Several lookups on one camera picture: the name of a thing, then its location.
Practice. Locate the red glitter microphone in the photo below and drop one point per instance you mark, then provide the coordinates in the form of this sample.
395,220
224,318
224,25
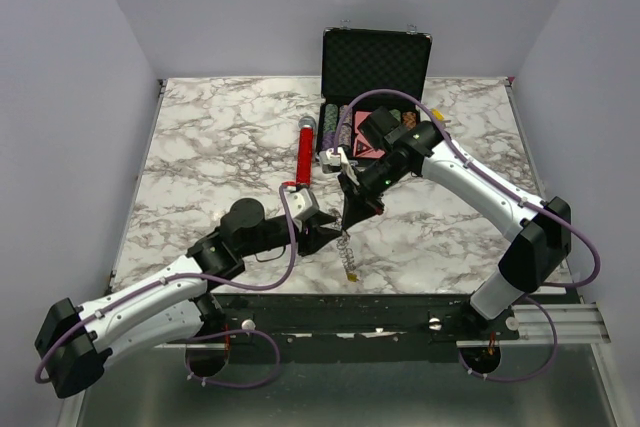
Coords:
307,127

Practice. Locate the black triangular all-in button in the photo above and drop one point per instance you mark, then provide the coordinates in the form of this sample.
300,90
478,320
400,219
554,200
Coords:
361,149

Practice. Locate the yellow key tag far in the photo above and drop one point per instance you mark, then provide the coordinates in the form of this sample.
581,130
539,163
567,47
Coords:
437,114

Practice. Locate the purple chip stack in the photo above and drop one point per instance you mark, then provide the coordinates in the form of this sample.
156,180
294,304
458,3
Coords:
328,140

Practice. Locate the orange blue chip stack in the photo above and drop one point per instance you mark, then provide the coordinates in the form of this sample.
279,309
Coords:
345,114

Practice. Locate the green chip stack right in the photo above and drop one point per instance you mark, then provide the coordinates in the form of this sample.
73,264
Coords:
396,114

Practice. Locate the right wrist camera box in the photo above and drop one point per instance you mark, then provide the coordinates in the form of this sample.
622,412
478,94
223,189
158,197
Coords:
335,160

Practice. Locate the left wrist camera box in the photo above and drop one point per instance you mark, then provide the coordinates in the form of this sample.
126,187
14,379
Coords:
302,204

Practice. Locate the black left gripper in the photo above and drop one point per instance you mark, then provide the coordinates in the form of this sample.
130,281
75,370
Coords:
318,236

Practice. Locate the orange black chip stack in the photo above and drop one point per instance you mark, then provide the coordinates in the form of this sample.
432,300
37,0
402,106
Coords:
409,119

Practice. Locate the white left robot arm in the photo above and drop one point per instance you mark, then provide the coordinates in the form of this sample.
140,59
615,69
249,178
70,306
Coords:
76,343

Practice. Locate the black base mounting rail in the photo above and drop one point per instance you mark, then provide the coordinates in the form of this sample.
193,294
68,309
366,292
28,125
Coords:
256,329

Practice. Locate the pink playing card deck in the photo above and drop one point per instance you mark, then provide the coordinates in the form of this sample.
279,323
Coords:
359,118

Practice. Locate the green blue chip stack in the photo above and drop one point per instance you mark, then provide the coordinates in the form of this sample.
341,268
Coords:
331,114

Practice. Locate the black poker chip case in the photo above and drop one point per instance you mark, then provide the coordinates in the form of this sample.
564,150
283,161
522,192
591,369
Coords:
355,61

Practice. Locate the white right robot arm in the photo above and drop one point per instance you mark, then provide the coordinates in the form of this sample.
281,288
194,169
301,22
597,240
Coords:
536,229

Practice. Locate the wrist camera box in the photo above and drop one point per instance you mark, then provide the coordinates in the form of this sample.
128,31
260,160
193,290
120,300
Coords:
335,160
302,204

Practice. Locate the round metal keyring disc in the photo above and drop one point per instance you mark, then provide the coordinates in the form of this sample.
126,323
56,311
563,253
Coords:
345,252

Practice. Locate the loose pink playing cards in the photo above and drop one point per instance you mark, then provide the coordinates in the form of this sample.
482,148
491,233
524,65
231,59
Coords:
374,154

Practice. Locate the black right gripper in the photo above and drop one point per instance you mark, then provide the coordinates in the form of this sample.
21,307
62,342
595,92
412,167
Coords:
357,205

